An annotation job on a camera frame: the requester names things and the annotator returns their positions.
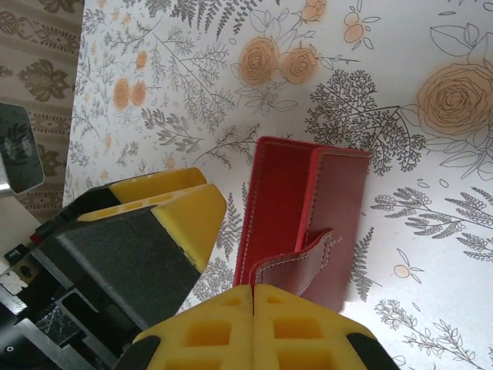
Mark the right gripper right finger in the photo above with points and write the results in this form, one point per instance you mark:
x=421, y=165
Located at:
x=300, y=331

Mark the red leather card holder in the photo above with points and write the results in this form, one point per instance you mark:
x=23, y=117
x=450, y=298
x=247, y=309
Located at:
x=277, y=200

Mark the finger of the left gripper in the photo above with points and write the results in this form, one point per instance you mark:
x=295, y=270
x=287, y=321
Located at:
x=146, y=262
x=154, y=183

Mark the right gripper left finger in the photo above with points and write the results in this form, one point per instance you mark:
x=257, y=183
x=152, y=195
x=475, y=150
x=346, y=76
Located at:
x=215, y=331

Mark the floral table sheet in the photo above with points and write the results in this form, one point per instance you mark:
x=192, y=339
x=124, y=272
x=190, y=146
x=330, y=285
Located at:
x=346, y=58

